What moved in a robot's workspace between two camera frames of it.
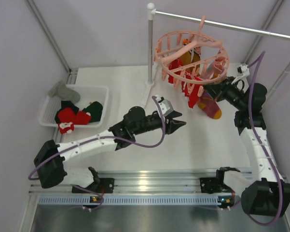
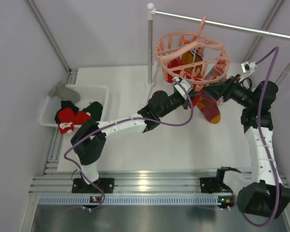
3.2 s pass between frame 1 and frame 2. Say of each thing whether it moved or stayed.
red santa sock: stayed
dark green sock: stayed
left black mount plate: stayed
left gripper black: moved
